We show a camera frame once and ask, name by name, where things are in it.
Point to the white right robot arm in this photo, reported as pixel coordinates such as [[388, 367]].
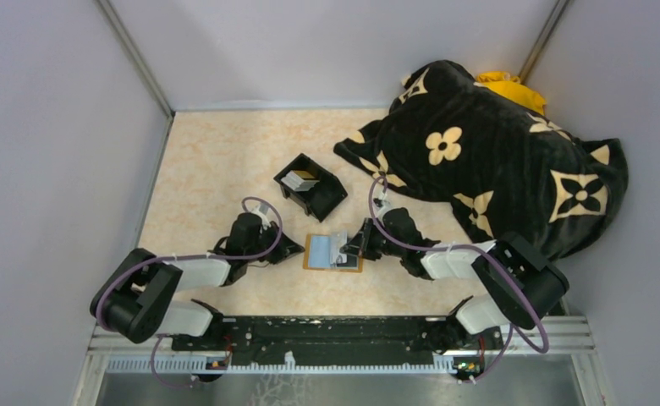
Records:
[[522, 284]]

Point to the black flower-pattern blanket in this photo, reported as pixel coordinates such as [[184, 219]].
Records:
[[500, 166]]

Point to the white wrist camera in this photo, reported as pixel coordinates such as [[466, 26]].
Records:
[[261, 211], [381, 202]]

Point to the stack of white cards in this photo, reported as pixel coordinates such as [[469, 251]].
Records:
[[299, 180]]

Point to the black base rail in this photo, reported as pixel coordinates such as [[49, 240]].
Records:
[[337, 345]]

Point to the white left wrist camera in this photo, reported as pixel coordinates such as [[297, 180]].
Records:
[[261, 211]]

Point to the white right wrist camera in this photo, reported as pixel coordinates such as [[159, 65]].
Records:
[[381, 202]]

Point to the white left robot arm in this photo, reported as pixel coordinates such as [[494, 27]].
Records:
[[137, 301]]

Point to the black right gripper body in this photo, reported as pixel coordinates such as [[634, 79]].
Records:
[[374, 243]]

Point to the yellow cloth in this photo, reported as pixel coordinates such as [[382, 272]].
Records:
[[510, 86]]

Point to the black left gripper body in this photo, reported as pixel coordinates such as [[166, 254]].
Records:
[[266, 238]]

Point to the black plastic card box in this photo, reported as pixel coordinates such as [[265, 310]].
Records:
[[315, 189]]

